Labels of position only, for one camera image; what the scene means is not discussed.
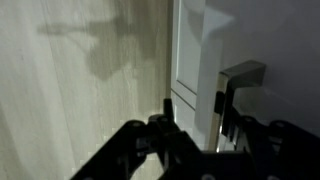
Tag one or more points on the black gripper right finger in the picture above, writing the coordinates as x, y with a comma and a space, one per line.
273, 150

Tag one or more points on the white lower cabinet door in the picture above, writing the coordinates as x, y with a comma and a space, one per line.
186, 50

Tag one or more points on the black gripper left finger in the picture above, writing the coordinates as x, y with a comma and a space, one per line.
166, 140

